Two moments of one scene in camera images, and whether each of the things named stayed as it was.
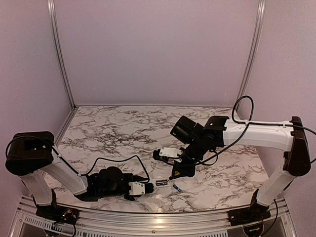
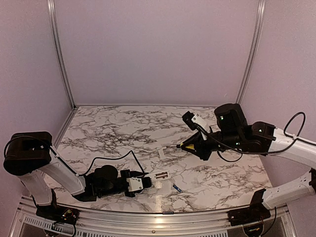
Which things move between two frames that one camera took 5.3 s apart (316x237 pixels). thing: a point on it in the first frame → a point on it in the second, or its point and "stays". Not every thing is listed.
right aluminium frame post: [260, 12] stays
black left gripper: [127, 176] stays
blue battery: [177, 188] stays
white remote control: [162, 183] → [159, 176]
